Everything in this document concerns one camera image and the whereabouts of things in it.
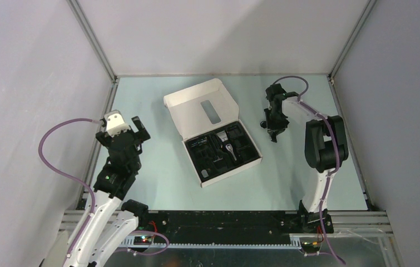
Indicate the left control board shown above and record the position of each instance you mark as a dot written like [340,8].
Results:
[143,240]

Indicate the black plastic tray insert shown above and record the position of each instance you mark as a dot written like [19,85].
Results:
[213,163]

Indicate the silver black hair clipper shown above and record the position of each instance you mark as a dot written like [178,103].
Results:
[223,136]

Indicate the black clipper guard comb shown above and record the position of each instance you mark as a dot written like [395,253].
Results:
[273,136]

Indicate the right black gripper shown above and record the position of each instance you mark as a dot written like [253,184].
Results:
[278,128]

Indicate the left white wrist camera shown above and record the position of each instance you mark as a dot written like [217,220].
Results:
[115,124]

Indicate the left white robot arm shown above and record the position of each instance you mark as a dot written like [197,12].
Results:
[92,243]

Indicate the aluminium frame rail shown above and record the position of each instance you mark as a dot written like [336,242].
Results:
[90,35]

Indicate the control board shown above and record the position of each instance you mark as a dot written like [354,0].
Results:
[311,247]
[143,240]

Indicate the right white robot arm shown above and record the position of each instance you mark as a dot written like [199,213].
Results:
[325,145]

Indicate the right control board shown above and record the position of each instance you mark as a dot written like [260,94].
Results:
[311,247]

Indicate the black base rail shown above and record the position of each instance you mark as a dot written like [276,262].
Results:
[234,227]

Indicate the white cardboard kit box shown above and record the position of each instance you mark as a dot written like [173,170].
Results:
[201,108]

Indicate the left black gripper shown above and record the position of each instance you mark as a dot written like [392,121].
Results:
[141,136]

